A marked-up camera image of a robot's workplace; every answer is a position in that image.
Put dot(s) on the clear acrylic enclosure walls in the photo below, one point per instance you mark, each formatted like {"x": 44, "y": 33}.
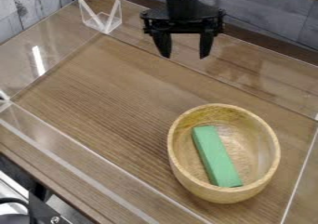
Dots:
{"x": 91, "y": 99}

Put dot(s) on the black metal mount bracket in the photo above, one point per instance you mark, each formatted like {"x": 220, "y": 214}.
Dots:
{"x": 41, "y": 213}

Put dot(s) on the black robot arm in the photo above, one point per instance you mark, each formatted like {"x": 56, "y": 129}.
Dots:
{"x": 183, "y": 16}

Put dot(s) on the clear acrylic corner bracket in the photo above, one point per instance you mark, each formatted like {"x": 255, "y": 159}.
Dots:
{"x": 100, "y": 21}

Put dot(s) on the wooden bowl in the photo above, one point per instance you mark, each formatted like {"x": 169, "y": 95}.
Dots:
{"x": 250, "y": 142}

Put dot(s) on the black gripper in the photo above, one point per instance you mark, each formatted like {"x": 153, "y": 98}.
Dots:
{"x": 183, "y": 16}

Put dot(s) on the green rectangular block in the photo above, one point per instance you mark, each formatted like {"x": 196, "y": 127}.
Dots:
{"x": 217, "y": 164}

